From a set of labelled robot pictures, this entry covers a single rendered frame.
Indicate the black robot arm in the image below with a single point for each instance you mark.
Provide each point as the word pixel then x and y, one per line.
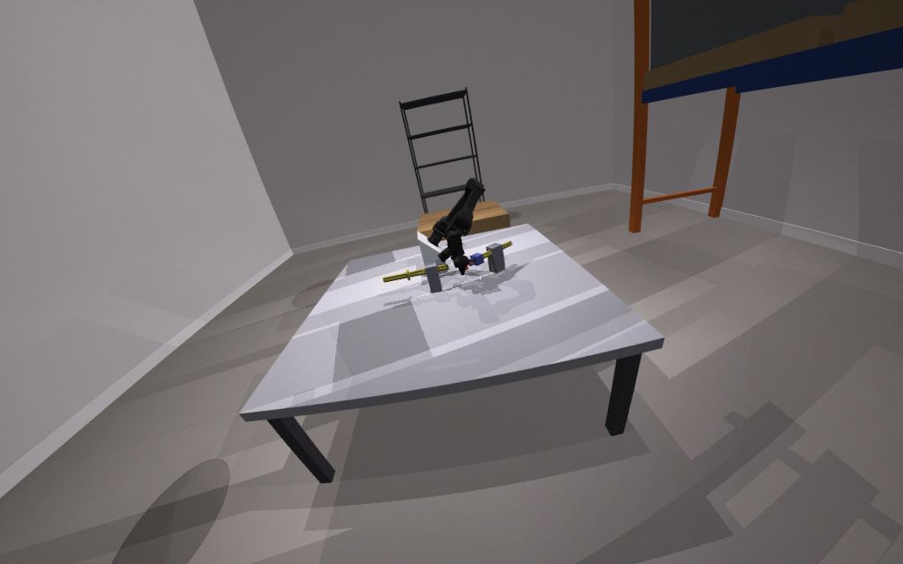
pixel 459 219

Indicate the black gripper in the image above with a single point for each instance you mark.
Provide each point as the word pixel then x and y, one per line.
pixel 460 260

